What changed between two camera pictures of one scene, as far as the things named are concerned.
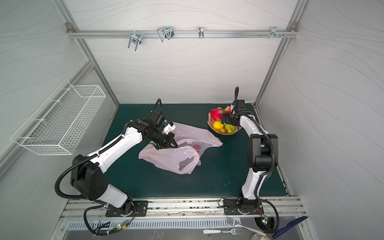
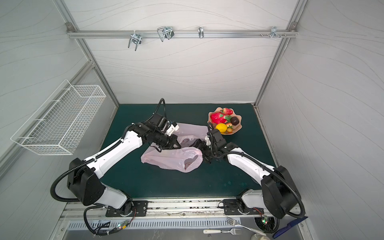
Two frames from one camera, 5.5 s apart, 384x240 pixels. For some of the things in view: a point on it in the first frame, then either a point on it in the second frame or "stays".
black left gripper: (170, 139) stays
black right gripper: (226, 119) → (201, 146)
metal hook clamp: (135, 37) stays
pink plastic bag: (191, 142) stays
